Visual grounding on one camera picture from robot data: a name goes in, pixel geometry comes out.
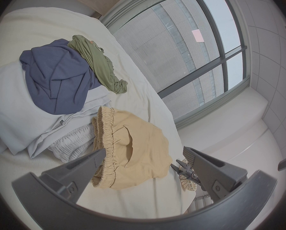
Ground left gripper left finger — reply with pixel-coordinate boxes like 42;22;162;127
40;148;107;201

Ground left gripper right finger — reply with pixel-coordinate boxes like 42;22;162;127
182;146;248;201

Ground tan shorts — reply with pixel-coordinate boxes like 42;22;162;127
91;106;173;191

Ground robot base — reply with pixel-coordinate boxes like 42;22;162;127
184;194;215;214

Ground round woven basket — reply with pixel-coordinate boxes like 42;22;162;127
180;158;198;192

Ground dark blue garment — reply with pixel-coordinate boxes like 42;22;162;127
19;38;102;115

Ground green garment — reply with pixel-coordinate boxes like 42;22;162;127
67;34;128;95

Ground window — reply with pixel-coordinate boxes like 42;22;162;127
98;0;251;129

